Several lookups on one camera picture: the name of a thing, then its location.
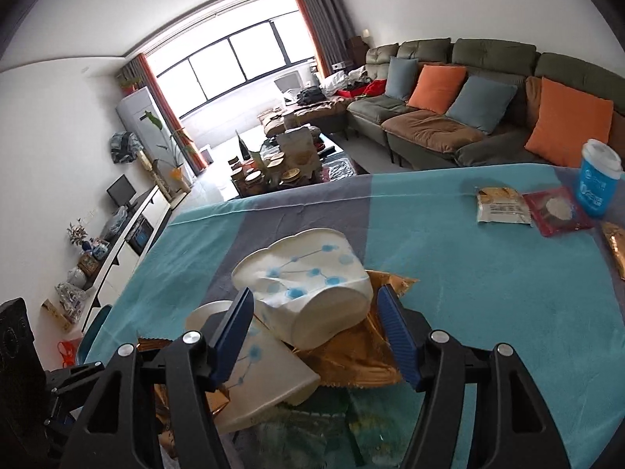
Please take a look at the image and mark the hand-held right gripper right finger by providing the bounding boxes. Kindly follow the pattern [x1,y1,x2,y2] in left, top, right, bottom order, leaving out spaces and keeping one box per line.
[375,284,572,469]

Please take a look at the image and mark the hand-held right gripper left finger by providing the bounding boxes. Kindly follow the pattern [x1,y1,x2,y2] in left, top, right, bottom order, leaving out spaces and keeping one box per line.
[59,286,257,469]

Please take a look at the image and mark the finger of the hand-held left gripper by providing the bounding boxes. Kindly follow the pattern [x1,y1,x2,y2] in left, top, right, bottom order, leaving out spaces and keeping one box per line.
[45,362,105,408]

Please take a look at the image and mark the gold foil snack wrapper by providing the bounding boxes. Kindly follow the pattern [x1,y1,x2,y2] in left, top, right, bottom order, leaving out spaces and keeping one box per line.
[293,270,421,389]
[600,221,625,281]

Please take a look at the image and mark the red plastic bag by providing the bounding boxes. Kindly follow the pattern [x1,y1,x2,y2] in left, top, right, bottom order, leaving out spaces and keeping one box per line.
[57,337,84,367]

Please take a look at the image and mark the teal chair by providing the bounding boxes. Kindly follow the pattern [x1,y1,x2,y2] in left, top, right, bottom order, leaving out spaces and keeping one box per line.
[75,304,113,367]

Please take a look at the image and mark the teal striped tablecloth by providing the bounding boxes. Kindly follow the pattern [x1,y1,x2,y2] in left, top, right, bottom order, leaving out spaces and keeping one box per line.
[85,162,625,469]

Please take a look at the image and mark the crumpled clear plastic wrapper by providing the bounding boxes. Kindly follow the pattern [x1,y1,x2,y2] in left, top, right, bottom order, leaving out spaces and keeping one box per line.
[229,385,470,469]

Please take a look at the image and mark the white TV cabinet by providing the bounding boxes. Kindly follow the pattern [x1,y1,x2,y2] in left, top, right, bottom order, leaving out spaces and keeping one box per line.
[41,186,189,333]

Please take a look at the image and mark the vase with branches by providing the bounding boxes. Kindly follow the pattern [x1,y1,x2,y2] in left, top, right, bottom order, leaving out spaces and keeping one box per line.
[67,220,91,251]

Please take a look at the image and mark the cluster of glass jars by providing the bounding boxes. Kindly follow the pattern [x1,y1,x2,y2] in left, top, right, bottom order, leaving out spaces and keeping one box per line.
[229,154,294,192]

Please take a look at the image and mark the clear plastic bag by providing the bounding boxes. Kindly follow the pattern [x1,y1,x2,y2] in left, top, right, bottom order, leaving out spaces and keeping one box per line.
[102,206,129,242]

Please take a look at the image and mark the white and yellow snack packet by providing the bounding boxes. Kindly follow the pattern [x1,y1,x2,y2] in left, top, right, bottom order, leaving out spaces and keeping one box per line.
[476,186,533,228]

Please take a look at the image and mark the black monitor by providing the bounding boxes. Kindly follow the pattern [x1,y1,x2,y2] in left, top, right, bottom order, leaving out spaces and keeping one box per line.
[106,174,138,208]

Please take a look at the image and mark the dark glass coffee table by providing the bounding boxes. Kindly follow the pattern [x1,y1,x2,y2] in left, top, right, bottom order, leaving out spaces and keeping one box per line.
[227,129,372,201]

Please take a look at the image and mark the kraft paper bag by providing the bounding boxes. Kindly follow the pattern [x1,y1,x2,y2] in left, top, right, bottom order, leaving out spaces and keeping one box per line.
[277,127,320,177]

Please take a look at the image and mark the tall leafy house plant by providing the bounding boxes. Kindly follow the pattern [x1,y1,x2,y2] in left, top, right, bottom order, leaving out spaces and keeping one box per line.
[139,110,193,169]

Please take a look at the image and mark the red snack packet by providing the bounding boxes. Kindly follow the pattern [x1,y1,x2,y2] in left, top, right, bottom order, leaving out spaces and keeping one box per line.
[522,186,596,238]

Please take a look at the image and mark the brown sofa seat pad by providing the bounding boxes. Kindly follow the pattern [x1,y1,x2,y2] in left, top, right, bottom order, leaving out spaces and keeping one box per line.
[381,110,482,153]

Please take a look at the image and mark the cloth-covered standing fan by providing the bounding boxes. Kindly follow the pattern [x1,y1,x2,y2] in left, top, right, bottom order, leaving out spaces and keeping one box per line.
[110,132,145,164]

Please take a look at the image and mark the white floor air conditioner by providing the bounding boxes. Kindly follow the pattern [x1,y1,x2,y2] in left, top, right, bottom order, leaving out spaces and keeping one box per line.
[116,86,179,169]

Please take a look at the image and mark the grey and orange curtain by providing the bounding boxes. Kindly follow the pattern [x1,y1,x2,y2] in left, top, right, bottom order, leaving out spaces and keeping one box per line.
[290,0,357,79]
[120,54,206,174]

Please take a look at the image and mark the blue cushion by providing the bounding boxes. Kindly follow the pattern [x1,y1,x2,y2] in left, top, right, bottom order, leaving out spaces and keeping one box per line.
[445,75,518,135]
[385,56,420,102]

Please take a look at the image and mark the red cloth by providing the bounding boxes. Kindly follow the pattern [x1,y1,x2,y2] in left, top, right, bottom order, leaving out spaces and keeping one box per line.
[342,81,388,99]

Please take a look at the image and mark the orange cushion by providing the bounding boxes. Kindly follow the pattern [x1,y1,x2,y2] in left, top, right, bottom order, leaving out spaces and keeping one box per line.
[525,77,614,168]
[407,64,468,115]

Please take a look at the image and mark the blue cup with white lid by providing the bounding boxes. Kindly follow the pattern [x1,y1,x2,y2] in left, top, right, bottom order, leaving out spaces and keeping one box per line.
[573,139,623,218]

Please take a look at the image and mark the white office chair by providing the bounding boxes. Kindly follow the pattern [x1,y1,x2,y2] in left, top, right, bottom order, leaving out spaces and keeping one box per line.
[274,69,313,106]

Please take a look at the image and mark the pile of clothes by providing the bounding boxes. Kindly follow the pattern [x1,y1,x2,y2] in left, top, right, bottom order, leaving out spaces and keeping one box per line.
[320,66,372,96]

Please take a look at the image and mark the large window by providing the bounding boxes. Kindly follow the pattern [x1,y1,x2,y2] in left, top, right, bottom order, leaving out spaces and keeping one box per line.
[146,10,318,118]

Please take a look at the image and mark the small potted plant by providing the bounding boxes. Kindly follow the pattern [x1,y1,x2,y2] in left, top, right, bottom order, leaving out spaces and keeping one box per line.
[117,71,143,97]

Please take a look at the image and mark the green sectional sofa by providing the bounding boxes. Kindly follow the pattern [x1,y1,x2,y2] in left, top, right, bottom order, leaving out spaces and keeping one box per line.
[288,38,625,172]

